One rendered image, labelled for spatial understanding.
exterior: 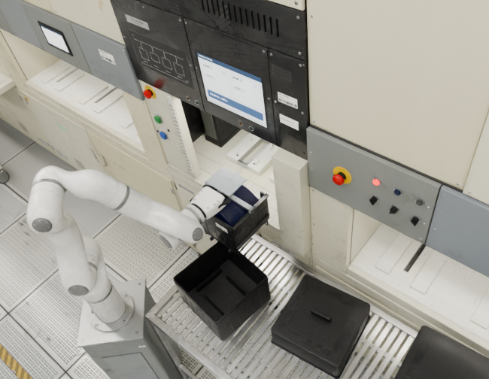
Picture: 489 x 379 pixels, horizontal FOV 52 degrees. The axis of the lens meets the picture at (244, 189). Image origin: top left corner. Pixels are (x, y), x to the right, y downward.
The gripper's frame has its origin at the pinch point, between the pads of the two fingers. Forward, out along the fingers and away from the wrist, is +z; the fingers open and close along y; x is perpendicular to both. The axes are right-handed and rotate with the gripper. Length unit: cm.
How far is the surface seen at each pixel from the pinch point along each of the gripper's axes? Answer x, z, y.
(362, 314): -38, 3, 60
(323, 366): -44, -20, 58
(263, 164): -35, 40, -18
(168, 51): 38, 15, -35
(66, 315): -126, -64, -98
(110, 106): -41, 29, -125
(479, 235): 20, 16, 84
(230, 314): -34.8, -28.3, 21.2
